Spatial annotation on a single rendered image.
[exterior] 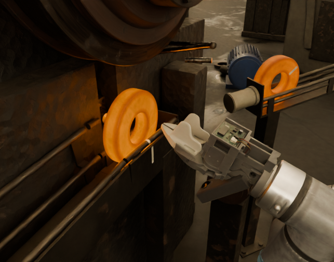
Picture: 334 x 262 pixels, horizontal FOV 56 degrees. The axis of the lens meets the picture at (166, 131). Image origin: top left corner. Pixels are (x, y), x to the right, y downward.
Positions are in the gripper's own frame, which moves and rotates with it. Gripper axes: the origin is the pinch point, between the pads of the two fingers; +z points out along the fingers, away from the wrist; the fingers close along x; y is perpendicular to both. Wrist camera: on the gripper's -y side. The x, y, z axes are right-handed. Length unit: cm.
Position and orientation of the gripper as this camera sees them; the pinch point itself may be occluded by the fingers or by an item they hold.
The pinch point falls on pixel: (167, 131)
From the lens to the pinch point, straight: 59.8
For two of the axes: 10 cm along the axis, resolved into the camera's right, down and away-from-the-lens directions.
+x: -5.0, 4.3, -7.5
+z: -8.2, -5.0, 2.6
